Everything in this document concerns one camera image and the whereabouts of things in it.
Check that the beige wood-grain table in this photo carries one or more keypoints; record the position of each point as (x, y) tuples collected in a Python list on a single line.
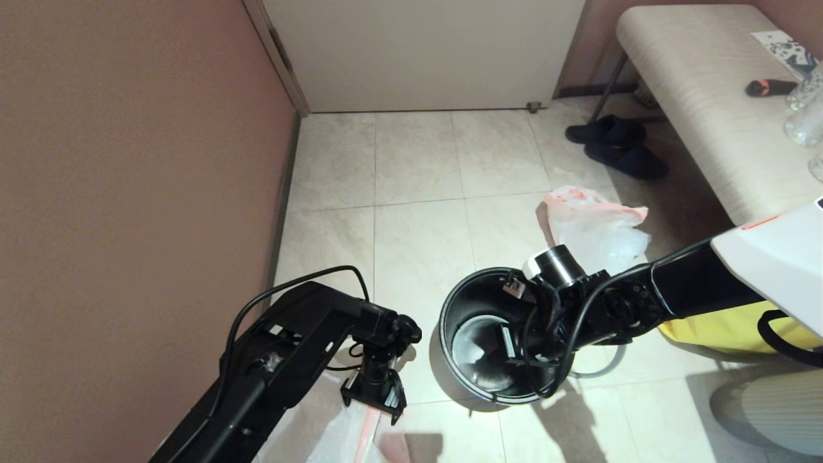
[(707, 96)]

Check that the black-and-white printed paper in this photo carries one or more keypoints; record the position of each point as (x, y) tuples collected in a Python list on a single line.
[(787, 53)]

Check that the white door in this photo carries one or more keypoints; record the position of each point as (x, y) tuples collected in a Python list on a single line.
[(418, 51)]

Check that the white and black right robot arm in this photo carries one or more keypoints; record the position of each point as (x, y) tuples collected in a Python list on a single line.
[(707, 283)]

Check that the light striped shoe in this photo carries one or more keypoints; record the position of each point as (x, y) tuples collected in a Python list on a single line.
[(644, 98)]

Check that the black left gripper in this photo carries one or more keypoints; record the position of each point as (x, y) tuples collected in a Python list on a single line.
[(386, 328)]

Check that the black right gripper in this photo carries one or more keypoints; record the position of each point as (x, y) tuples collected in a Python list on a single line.
[(559, 308)]

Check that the dark blue slipper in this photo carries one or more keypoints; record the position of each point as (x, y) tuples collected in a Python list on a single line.
[(627, 161), (611, 130)]

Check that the black round trash bin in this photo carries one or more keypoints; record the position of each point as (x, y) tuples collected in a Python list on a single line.
[(450, 360)]

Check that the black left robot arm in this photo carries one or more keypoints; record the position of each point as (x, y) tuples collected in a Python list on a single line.
[(276, 360)]

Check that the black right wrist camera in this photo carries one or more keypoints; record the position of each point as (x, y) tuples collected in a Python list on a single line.
[(514, 286)]

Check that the yellow fabric bag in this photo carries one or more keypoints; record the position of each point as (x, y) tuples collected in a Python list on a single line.
[(707, 331)]

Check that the small metal door stop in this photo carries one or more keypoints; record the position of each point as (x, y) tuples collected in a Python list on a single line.
[(532, 107)]

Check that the beige ribbed round stool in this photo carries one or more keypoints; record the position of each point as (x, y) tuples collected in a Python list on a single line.
[(778, 411)]

